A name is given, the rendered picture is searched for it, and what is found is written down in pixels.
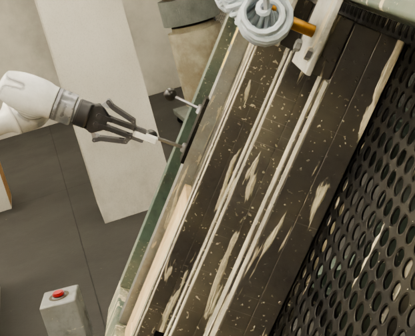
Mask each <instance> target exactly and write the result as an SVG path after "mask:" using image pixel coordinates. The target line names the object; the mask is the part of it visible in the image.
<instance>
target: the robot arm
mask: <svg viewBox="0 0 415 336"><path fill-rule="evenodd" d="M0 100H2V102H3V104H2V108H1V110H0V135H3V134H6V133H10V132H15V133H19V134H22V133H25V132H28V131H31V130H35V129H37V128H40V127H42V126H44V124H46V122H48V120H49V119H51V120H54V121H57V122H60V123H62V124H65V125H68V124H69V123H70V121H71V122H72V123H73V125H76V126H78V127H81V128H84V129H86V130H88V132H90V133H91V136H92V141H93V142H94V143H95V142H98V141H105V142H110V143H121V144H127V143H128V142H129V141H130V140H134V141H137V142H140V143H143V140H144V141H147V142H150V143H153V144H155V145H156V144H157V141H158V137H156V136H153V135H150V134H148V133H147V130H146V129H144V128H142V127H138V126H137V125H136V118H135V117H133V116H131V115H130V114H129V113H127V112H125V111H124V110H123V109H121V108H119V107H118V106H117V105H115V104H114V103H113V102H112V100H111V99H107V101H105V102H104V103H102V104H100V103H92V102H90V101H87V100H84V99H80V100H79V95H78V94H75V93H72V92H70V91H68V90H65V89H62V88H60V87H58V86H56V85H54V84H53V83H52V82H50V81H48V80H46V79H44V78H41V77H38V76H36V75H32V74H30V73H26V72H21V71H8V72H6V74H4V76H3V77H2V78H1V80H0ZM105 107H107V108H108V109H109V108H110V109H111V110H113V111H115V112H116V113H117V114H119V115H121V116H122V117H123V118H125V119H127V120H128V121H129V122H131V123H129V122H127V121H124V120H121V119H118V118H116V117H113V116H111V115H109V113H108V112H107V111H106V109H105ZM107 122H110V123H114V124H116V125H119V126H122V127H125V128H127V129H131V130H132V131H133V133H130V132H127V131H124V130H122V129H119V128H117V127H114V126H111V125H110V124H107ZM102 130H105V131H109V132H112V133H115V134H117V135H120V136H122V137H114V136H109V135H99V134H98V133H95V132H98V131H102ZM124 137H125V138H124Z"/></svg>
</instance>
